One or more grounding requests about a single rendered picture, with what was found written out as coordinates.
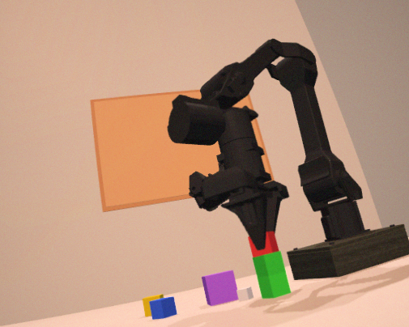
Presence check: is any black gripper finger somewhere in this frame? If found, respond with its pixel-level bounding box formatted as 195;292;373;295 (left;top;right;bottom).
221;193;267;250
266;197;282;232

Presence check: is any green block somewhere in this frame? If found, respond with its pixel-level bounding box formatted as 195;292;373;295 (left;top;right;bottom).
257;271;291;299
253;251;286;278

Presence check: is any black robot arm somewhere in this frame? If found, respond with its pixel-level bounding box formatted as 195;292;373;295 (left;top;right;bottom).
167;39;371;242

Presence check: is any blue block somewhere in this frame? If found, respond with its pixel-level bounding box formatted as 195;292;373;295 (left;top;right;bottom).
149;296;177;320

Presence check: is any red block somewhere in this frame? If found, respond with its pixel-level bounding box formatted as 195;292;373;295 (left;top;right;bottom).
248;231;279;257

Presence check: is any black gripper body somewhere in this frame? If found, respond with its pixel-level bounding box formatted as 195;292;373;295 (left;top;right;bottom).
200;138;290;202

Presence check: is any small white block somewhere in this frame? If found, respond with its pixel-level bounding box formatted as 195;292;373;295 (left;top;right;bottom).
236;287;253;302

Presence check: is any yellow cube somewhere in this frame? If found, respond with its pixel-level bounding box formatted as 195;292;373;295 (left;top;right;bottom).
143;294;164;317

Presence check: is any purple block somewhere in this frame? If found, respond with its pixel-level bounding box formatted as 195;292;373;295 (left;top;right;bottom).
202;270;238;306

